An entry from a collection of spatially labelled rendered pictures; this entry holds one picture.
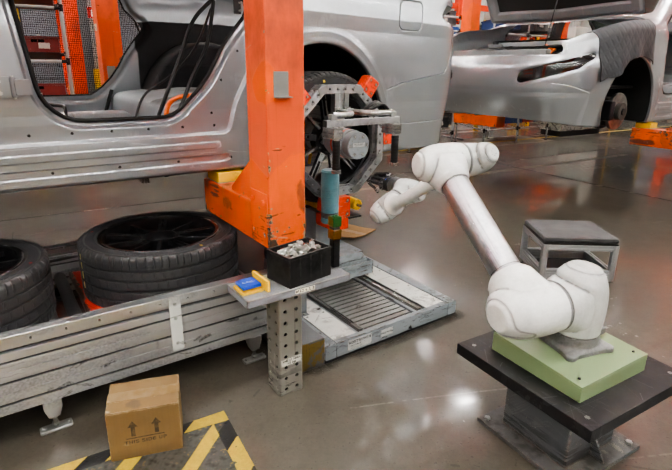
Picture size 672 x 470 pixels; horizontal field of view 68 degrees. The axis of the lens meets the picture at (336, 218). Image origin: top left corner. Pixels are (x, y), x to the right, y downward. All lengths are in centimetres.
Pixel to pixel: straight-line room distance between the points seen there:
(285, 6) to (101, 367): 141
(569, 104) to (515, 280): 316
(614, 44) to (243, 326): 372
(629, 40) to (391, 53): 253
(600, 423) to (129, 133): 193
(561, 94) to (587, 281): 306
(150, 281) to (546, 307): 140
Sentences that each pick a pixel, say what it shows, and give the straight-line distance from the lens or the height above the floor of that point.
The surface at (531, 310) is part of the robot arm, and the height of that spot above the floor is 55.
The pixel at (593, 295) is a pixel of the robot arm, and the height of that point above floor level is 57.
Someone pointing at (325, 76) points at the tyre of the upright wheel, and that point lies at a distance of 249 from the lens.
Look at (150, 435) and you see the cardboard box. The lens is 183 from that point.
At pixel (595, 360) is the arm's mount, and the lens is 176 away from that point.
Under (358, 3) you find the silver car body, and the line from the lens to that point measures 271.
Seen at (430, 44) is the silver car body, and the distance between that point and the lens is 303.
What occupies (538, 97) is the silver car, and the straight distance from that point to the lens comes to 457.
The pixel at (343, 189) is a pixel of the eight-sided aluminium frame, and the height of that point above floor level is 61.
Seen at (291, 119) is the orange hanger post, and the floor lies 102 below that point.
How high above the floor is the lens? 121
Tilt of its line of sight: 17 degrees down
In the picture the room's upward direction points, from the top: 1 degrees clockwise
